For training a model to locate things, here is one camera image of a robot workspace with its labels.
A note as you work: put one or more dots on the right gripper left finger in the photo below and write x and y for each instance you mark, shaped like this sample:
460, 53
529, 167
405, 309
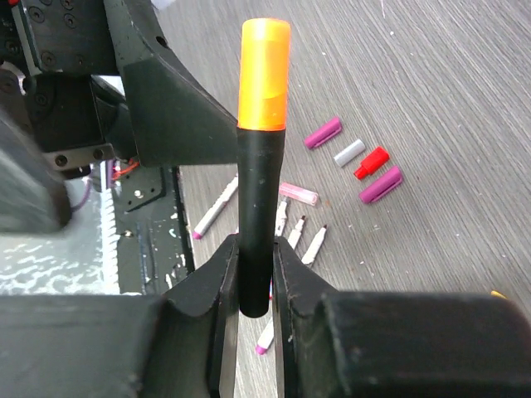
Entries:
178, 344

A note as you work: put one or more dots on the grey cable duct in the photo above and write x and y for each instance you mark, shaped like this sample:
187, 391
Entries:
109, 238

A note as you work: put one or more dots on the magenta pen cap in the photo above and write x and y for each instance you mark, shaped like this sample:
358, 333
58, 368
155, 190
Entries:
382, 186
323, 134

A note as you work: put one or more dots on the pink cap marker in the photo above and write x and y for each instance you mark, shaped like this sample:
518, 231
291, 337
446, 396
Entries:
213, 212

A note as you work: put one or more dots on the magenta cap marker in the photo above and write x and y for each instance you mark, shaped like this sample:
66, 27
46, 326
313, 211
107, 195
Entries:
266, 338

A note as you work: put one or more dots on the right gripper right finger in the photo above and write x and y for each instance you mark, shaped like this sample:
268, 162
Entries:
331, 343

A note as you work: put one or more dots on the light grey cap marker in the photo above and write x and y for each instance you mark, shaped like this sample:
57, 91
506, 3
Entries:
296, 232

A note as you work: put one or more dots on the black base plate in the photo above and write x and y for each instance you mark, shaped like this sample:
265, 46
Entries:
154, 251

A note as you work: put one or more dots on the pink clear pen cap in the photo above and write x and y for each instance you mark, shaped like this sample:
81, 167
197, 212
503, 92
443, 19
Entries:
298, 193

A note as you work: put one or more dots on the orange black highlighter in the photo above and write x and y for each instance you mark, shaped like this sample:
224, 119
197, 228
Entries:
261, 125

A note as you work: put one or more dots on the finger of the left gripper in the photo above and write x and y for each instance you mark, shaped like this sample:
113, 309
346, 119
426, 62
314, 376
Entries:
175, 120

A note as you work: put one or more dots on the red cap marker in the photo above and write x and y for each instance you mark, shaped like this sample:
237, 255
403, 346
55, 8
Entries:
314, 247

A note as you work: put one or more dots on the light grey pen cap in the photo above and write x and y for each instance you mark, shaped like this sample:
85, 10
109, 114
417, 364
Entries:
349, 153

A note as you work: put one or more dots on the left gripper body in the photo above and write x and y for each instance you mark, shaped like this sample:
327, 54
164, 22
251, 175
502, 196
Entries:
59, 81

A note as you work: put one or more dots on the yellow pen cap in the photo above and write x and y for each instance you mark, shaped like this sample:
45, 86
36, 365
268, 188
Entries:
497, 294

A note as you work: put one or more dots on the red pen cap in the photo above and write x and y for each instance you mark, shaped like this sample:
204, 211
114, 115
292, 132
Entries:
378, 157

